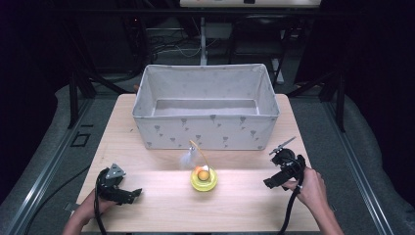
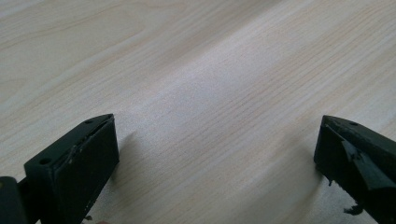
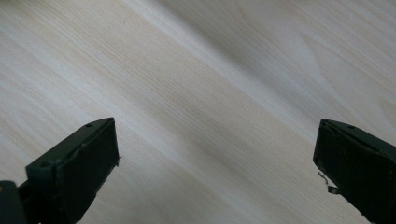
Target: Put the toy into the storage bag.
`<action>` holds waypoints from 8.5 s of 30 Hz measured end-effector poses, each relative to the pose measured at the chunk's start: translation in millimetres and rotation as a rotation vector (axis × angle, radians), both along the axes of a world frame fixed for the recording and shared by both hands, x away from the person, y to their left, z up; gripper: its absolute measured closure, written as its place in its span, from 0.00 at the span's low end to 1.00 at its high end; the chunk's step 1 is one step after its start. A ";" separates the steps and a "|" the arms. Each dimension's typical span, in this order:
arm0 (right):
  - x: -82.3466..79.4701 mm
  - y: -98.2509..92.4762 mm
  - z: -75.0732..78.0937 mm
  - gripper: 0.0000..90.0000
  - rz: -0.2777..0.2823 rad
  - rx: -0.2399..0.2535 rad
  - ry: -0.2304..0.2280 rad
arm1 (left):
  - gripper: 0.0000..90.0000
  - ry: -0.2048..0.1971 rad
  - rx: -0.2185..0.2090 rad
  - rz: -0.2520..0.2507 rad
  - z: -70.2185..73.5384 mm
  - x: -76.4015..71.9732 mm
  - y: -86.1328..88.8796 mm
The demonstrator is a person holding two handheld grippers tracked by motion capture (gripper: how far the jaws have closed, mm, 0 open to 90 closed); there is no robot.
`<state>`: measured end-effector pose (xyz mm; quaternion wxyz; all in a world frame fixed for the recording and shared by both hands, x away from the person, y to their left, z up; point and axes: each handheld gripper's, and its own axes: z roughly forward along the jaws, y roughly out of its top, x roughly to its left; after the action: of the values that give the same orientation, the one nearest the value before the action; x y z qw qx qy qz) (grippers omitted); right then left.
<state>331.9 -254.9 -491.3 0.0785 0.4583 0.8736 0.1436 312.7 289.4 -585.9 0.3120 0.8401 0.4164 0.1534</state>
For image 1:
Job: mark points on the black chair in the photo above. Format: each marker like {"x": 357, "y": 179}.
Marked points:
{"x": 257, "y": 32}

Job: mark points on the person's right hand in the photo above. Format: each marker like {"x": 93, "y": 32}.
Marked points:
{"x": 310, "y": 189}

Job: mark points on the aluminium floor rail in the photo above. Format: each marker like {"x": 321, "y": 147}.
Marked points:
{"x": 42, "y": 169}
{"x": 359, "y": 169}

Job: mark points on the person's left hand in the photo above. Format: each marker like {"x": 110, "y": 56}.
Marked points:
{"x": 94, "y": 205}

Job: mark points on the white printed fabric storage box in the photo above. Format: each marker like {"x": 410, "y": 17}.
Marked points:
{"x": 208, "y": 132}

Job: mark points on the white desk leg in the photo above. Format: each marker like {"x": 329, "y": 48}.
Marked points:
{"x": 203, "y": 42}

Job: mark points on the black metal stand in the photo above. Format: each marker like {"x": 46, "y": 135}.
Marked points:
{"x": 74, "y": 98}
{"x": 339, "y": 101}

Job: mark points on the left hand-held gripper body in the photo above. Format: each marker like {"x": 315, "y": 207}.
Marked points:
{"x": 110, "y": 186}

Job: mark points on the yellow feather cat toy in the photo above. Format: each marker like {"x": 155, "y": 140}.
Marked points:
{"x": 203, "y": 182}

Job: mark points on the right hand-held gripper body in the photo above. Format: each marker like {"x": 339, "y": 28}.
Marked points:
{"x": 288, "y": 163}

